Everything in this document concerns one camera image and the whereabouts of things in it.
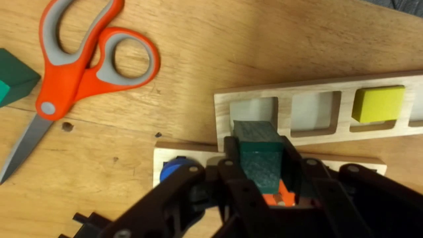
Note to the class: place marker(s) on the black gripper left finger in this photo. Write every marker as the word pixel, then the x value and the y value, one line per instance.
pixel 207 203

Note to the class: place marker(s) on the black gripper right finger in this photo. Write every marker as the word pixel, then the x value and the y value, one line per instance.
pixel 352 203

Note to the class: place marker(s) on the dark green wooden cube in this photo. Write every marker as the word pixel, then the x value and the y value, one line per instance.
pixel 15 77
pixel 260 154

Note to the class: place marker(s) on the yellow-green square block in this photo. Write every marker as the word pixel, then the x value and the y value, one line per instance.
pixel 379 104

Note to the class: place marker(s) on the blue round disc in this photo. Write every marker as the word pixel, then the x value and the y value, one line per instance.
pixel 173 168

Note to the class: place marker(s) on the wooden shape sorter board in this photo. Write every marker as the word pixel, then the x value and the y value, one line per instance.
pixel 309 133

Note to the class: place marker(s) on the black plastic rail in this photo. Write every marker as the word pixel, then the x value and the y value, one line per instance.
pixel 87 225

